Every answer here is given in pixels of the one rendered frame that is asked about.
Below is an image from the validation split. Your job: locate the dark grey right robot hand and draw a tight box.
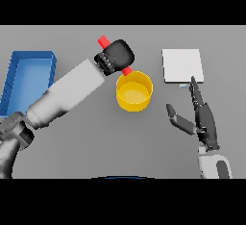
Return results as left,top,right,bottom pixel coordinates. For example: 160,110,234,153
165,75,221,152

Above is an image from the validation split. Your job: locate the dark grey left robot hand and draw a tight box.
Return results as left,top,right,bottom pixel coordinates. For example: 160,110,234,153
93,38,135,77

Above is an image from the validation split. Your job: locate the red beaker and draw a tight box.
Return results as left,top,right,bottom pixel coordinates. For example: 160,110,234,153
97,35,135,77

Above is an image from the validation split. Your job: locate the yellow bowl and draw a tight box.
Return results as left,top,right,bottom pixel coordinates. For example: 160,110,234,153
115,70,155,113

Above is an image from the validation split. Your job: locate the pale square measuring scale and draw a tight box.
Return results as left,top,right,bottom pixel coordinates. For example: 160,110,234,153
160,48,206,88

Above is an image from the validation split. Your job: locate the blue tray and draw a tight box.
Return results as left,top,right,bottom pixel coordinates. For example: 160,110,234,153
0,50,58,118

